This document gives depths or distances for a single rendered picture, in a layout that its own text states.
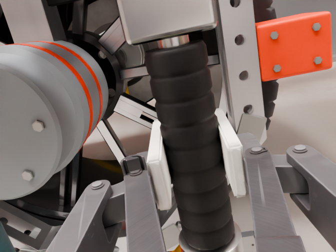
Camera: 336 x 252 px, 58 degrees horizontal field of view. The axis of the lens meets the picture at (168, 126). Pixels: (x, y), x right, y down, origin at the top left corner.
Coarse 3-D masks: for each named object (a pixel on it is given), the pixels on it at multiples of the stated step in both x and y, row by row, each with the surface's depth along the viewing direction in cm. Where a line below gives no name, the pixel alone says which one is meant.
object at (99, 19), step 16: (96, 0) 85; (112, 0) 85; (96, 16) 86; (112, 16) 86; (96, 32) 87; (128, 48) 84; (144, 48) 89; (128, 64) 86; (128, 80) 87; (144, 80) 92; (144, 96) 93
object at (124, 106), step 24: (72, 24) 46; (120, 24) 46; (96, 48) 51; (216, 48) 49; (120, 72) 49; (144, 72) 49; (216, 72) 52; (120, 96) 50; (216, 96) 51; (144, 120) 51; (120, 144) 54; (72, 168) 54; (96, 168) 72; (120, 168) 71; (48, 192) 59; (72, 192) 56; (48, 216) 55
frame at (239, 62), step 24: (216, 0) 36; (240, 0) 36; (240, 24) 36; (240, 48) 37; (240, 72) 43; (240, 96) 39; (240, 120) 40; (264, 120) 40; (0, 216) 50; (24, 216) 51; (168, 216) 45; (24, 240) 47; (48, 240) 49; (120, 240) 46; (168, 240) 46
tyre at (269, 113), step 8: (256, 0) 43; (264, 0) 43; (256, 8) 43; (264, 8) 43; (272, 8) 44; (256, 16) 44; (264, 16) 44; (272, 16) 44; (272, 80) 47; (264, 88) 47; (272, 88) 47; (264, 96) 48; (272, 96) 48; (264, 104) 48; (272, 104) 48; (264, 112) 48; (272, 112) 49; (40, 216) 55; (48, 224) 55; (56, 224) 55
